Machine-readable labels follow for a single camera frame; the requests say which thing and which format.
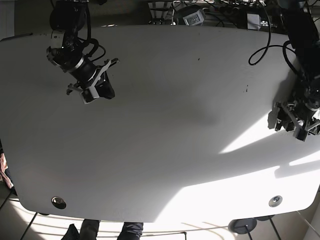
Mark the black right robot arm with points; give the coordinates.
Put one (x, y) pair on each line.
(72, 48)

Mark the right table grommet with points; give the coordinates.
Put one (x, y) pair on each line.
(275, 201)

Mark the table grommet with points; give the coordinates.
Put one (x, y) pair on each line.
(275, 201)
(58, 202)

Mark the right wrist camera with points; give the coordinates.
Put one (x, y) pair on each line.
(89, 95)

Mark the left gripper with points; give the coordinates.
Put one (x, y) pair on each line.
(297, 113)

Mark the round black stand base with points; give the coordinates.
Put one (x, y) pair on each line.
(242, 226)

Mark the grey socket box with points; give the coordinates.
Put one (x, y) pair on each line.
(191, 15)

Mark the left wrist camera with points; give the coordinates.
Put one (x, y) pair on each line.
(300, 134)

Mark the left table grommet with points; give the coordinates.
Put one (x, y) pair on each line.
(58, 202)

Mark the grey power adapter box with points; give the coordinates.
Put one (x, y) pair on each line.
(253, 22)

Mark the black T-shirt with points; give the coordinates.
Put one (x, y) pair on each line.
(104, 87)

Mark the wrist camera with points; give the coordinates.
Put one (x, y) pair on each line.
(300, 134)
(89, 95)

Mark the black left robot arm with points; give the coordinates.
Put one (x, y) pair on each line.
(302, 49)

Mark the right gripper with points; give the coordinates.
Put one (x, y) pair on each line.
(88, 74)

